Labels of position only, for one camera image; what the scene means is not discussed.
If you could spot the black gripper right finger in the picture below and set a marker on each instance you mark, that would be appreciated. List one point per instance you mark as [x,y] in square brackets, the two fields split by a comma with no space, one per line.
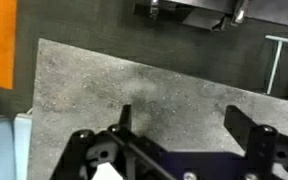
[238,124]

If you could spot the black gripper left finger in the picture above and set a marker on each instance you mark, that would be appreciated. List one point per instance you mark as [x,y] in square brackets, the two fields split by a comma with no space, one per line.
[127,116]

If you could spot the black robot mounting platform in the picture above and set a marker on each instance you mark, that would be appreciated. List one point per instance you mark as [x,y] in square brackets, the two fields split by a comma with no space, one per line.
[267,8]

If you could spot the light blue plastic bin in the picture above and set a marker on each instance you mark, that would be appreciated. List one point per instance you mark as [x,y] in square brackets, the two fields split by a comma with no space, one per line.
[4,150]

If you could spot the white metal table leg frame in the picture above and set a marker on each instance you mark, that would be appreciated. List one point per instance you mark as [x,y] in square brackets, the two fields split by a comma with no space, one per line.
[277,56]

